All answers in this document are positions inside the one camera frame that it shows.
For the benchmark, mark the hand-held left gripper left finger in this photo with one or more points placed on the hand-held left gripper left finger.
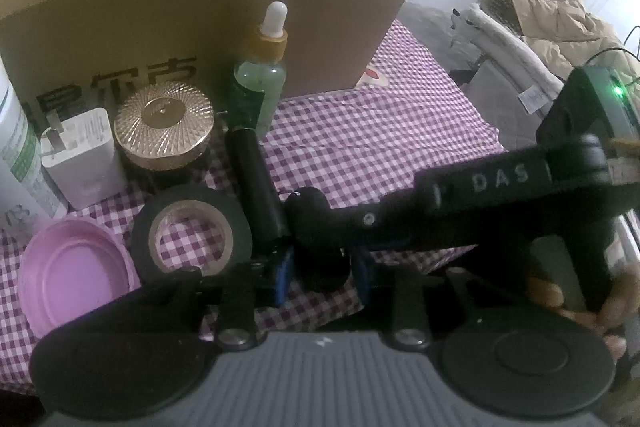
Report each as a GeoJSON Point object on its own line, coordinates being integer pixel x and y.
{"type": "Point", "coordinates": [282, 279]}

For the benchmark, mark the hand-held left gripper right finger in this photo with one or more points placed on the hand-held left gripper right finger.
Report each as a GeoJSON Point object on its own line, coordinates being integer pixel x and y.
{"type": "Point", "coordinates": [360, 279]}

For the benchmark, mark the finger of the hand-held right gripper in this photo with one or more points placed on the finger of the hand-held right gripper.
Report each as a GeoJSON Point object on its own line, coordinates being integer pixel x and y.
{"type": "Point", "coordinates": [345, 219]}
{"type": "Point", "coordinates": [322, 272]}

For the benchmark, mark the black cylinder tube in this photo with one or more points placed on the black cylinder tube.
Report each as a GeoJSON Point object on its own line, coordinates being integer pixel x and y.
{"type": "Point", "coordinates": [255, 187]}

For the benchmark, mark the green dropper bottle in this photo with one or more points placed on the green dropper bottle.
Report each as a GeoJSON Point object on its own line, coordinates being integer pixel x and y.
{"type": "Point", "coordinates": [257, 82]}

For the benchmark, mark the brown cardboard box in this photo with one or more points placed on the brown cardboard box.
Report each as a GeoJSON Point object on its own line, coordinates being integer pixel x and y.
{"type": "Point", "coordinates": [150, 17]}

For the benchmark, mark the person's right hand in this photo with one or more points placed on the person's right hand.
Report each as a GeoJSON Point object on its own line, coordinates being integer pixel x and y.
{"type": "Point", "coordinates": [612, 307]}

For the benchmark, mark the purple checkered tablecloth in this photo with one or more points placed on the purple checkered tablecloth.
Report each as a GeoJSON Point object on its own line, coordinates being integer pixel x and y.
{"type": "Point", "coordinates": [350, 147]}

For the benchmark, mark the grey cushion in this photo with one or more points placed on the grey cushion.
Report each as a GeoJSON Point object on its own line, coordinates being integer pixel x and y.
{"type": "Point", "coordinates": [505, 107]}

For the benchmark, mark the white towel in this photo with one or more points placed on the white towel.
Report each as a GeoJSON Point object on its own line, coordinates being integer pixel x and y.
{"type": "Point", "coordinates": [505, 42]}

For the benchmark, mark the black tape roll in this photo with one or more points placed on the black tape roll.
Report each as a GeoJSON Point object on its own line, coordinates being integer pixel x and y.
{"type": "Point", "coordinates": [144, 227]}

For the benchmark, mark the gold lid cosmetic jar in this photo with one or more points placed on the gold lid cosmetic jar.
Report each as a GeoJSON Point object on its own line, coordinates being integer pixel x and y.
{"type": "Point", "coordinates": [162, 117]}

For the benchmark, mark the pink plastic lid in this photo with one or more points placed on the pink plastic lid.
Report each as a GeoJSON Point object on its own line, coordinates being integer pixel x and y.
{"type": "Point", "coordinates": [75, 272]}

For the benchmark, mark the white charger adapter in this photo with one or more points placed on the white charger adapter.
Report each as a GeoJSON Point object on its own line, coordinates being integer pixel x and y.
{"type": "Point", "coordinates": [85, 167]}

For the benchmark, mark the white plastic bottle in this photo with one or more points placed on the white plastic bottle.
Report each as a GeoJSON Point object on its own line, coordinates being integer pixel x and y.
{"type": "Point", "coordinates": [20, 157]}

